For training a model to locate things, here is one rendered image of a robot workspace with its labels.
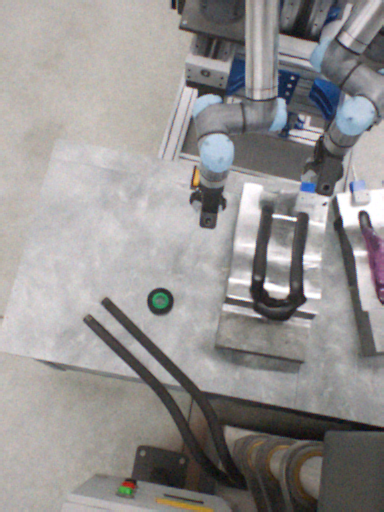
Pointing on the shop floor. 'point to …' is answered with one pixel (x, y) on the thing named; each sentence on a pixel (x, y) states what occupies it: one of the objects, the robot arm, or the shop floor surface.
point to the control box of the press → (144, 488)
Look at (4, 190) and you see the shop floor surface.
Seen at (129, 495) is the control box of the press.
